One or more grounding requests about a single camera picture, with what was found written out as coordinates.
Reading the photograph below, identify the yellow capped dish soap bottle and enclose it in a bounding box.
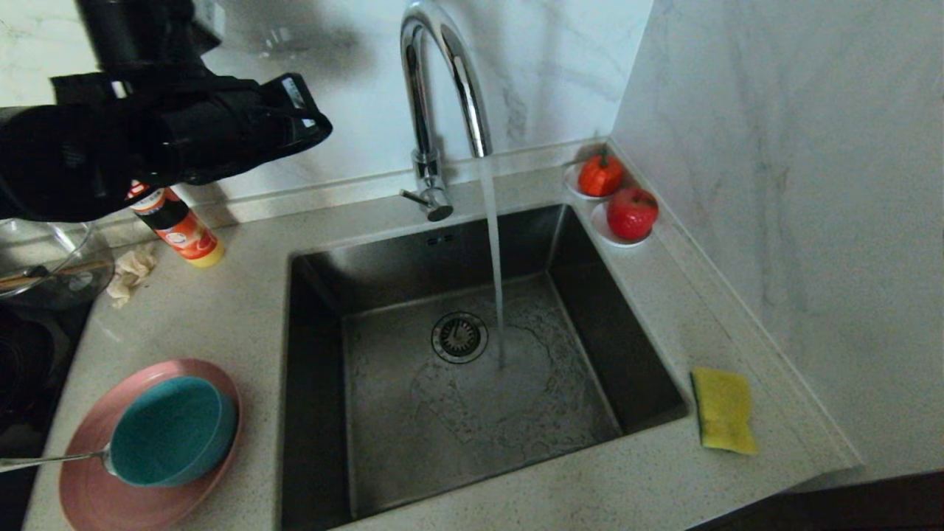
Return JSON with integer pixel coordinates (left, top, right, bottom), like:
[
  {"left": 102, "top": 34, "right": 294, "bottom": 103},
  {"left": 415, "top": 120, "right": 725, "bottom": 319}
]
[{"left": 127, "top": 181, "right": 225, "bottom": 268}]

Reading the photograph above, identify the chrome gooseneck faucet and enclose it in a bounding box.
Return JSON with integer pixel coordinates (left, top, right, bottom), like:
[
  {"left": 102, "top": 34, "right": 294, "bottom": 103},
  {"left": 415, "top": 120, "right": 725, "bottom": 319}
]
[{"left": 400, "top": 0, "right": 493, "bottom": 223}]

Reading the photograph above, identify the yellow green sponge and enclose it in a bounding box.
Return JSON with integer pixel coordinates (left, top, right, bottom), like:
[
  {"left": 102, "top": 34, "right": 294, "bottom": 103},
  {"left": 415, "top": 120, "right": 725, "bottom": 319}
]
[{"left": 690, "top": 367, "right": 758, "bottom": 457}]

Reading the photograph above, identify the stainless steel sink basin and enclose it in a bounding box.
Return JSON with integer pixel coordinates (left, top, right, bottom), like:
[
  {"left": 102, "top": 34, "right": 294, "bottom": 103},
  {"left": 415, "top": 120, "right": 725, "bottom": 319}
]
[{"left": 279, "top": 204, "right": 690, "bottom": 531}]

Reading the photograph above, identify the crumpled beige tissue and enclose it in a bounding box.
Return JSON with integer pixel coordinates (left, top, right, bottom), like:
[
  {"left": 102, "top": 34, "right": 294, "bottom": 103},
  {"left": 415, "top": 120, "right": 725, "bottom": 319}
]
[{"left": 107, "top": 246, "right": 158, "bottom": 309}]

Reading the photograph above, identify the clear running water stream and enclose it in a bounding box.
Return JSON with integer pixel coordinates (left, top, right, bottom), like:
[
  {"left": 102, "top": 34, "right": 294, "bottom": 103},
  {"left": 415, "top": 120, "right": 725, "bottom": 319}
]
[{"left": 479, "top": 156, "right": 510, "bottom": 369}]

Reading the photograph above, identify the clear glass bowl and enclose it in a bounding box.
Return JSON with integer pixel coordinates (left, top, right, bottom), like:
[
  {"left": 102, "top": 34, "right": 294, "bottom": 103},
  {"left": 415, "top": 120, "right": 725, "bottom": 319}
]
[{"left": 0, "top": 218, "right": 115, "bottom": 310}]

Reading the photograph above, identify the brown wooden stick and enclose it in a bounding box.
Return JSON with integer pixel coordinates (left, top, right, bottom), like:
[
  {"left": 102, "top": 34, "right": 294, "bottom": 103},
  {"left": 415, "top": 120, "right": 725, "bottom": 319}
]
[{"left": 0, "top": 262, "right": 111, "bottom": 293}]

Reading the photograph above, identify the round metal drain strainer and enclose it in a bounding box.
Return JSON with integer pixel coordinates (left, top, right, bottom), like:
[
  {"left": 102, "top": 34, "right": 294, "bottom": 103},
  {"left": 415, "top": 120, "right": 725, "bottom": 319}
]
[{"left": 431, "top": 311, "right": 488, "bottom": 364}]

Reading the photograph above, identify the black stove top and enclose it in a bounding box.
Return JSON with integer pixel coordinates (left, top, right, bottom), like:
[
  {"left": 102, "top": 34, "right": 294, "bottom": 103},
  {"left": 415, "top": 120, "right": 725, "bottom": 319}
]
[{"left": 0, "top": 299, "right": 97, "bottom": 531}]

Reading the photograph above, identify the teal bowl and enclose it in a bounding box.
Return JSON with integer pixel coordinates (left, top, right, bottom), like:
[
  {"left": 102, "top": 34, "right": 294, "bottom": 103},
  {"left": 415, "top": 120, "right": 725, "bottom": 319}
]
[{"left": 109, "top": 376, "right": 238, "bottom": 487}]

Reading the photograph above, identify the red apple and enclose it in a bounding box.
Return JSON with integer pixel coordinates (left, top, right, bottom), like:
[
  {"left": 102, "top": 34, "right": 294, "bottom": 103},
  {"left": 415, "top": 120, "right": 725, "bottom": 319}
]
[{"left": 606, "top": 187, "right": 659, "bottom": 241}]

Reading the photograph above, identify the metal spoon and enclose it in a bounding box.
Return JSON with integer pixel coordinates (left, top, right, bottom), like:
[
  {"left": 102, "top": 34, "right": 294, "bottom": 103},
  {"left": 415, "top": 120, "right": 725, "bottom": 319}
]
[{"left": 0, "top": 445, "right": 119, "bottom": 476}]

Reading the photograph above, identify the pink plate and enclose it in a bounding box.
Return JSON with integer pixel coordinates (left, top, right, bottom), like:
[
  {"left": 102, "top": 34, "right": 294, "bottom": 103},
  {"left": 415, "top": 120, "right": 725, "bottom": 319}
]
[{"left": 59, "top": 358, "right": 243, "bottom": 531}]

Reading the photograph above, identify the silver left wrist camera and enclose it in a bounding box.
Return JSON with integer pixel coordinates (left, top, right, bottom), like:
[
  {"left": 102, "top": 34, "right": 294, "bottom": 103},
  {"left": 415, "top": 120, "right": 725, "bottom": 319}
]
[{"left": 193, "top": 0, "right": 226, "bottom": 46}]

